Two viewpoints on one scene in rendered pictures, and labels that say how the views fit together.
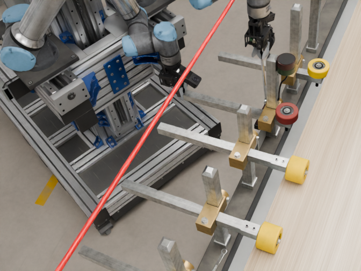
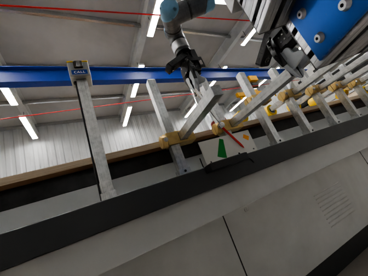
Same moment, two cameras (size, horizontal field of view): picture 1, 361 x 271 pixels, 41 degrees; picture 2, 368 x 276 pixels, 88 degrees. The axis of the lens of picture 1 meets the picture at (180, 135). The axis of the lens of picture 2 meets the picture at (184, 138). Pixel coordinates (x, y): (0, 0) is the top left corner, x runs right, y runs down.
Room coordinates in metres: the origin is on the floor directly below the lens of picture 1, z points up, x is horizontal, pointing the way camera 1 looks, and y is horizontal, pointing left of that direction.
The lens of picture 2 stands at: (1.96, -0.15, 0.62)
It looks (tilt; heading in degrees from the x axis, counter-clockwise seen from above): 17 degrees up; 207
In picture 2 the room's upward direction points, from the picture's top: 21 degrees counter-clockwise
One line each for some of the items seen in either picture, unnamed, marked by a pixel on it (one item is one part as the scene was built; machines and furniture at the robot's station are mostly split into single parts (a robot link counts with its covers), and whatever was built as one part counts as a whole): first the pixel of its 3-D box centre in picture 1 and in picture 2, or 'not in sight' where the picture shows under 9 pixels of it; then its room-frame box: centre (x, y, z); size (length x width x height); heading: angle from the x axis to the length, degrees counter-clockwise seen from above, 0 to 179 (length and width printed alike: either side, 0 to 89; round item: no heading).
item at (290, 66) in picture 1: (286, 61); not in sight; (1.13, -0.40, 1.10); 0.06 x 0.06 x 0.02
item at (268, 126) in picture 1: (271, 113); (226, 126); (1.14, -0.35, 0.85); 0.13 x 0.06 x 0.05; 143
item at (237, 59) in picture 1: (268, 66); (189, 128); (1.38, -0.41, 0.84); 0.43 x 0.03 x 0.04; 53
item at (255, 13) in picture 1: (259, 7); (180, 49); (1.28, -0.35, 1.22); 0.08 x 0.08 x 0.05
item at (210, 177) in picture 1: (217, 213); (291, 103); (0.76, -0.05, 0.89); 0.03 x 0.03 x 0.48; 53
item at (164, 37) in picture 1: (165, 39); not in sight; (1.36, -0.03, 1.13); 0.09 x 0.08 x 0.11; 85
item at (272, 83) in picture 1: (272, 104); (220, 122); (1.16, -0.36, 0.87); 0.03 x 0.03 x 0.48; 53
